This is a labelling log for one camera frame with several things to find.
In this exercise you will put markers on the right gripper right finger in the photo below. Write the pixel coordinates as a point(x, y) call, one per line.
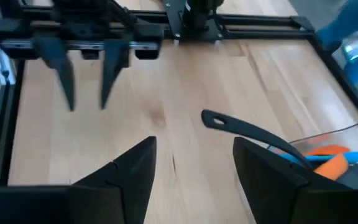
point(275, 193)

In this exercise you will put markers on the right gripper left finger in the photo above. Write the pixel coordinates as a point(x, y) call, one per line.
point(104, 202)

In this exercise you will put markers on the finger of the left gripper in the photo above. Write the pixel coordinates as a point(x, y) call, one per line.
point(59, 68)
point(112, 71)

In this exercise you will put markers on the small orange spatula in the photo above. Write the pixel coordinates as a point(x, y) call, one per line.
point(332, 168)

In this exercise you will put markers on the black slotted spoon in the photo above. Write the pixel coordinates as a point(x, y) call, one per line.
point(250, 129)

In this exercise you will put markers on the teal silicone spatula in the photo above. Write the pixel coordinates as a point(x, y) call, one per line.
point(337, 157)

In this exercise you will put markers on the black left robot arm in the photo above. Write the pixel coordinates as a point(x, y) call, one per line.
point(194, 18)

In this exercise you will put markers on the clear plastic bin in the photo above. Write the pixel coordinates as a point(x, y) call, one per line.
point(353, 140)

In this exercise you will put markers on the blue furniture piece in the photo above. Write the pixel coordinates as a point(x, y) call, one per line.
point(353, 37)

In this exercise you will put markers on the black frame beam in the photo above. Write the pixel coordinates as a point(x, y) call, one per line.
point(2, 124)

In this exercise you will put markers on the black aluminium table frame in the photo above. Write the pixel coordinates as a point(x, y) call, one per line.
point(337, 68)

